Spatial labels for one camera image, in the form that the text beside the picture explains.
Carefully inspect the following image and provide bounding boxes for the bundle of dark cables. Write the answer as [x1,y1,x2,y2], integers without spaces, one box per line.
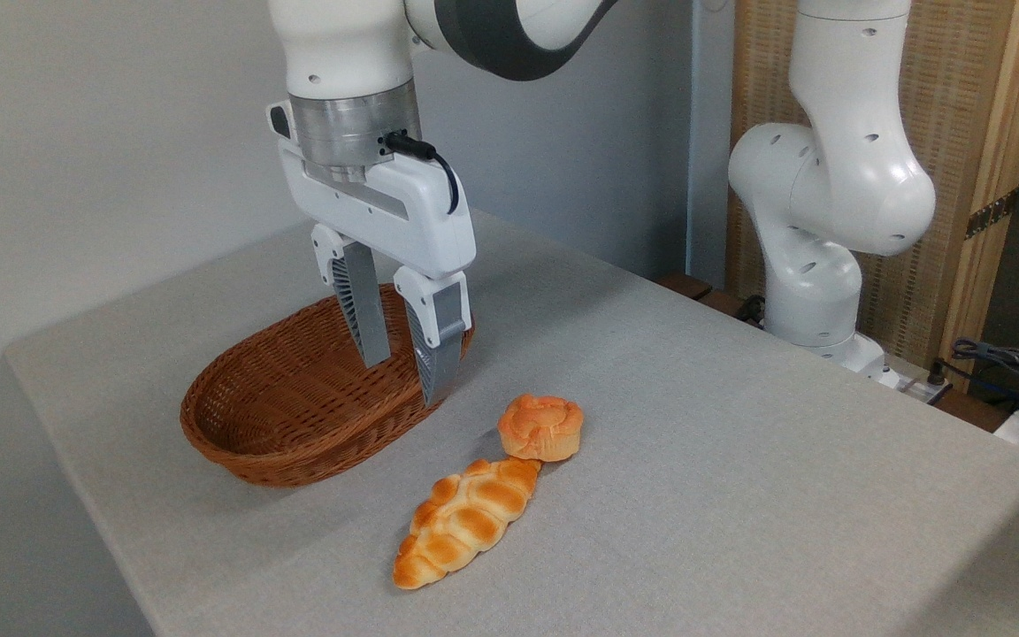
[927,334,1019,417]

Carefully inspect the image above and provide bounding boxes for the brown wicker basket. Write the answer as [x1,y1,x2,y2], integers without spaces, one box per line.
[180,283,477,488]

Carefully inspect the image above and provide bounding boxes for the grey tablecloth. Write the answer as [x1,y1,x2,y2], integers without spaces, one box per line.
[4,207,1019,637]

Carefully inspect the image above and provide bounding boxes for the round flower-shaped bread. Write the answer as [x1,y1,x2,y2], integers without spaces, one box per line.
[497,393,586,464]

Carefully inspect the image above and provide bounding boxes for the brown wooden ledge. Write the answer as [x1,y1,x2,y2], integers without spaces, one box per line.
[655,272,767,326]

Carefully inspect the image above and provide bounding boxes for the long braided bread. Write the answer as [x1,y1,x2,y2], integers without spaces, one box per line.
[392,457,544,591]

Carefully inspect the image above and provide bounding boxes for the wooden rattan folding screen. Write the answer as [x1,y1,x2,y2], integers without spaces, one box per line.
[725,0,1019,392]

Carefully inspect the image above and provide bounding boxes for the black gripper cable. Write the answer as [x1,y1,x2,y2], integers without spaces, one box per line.
[383,130,461,217]

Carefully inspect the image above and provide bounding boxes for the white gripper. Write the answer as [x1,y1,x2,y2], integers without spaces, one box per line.
[266,101,478,407]

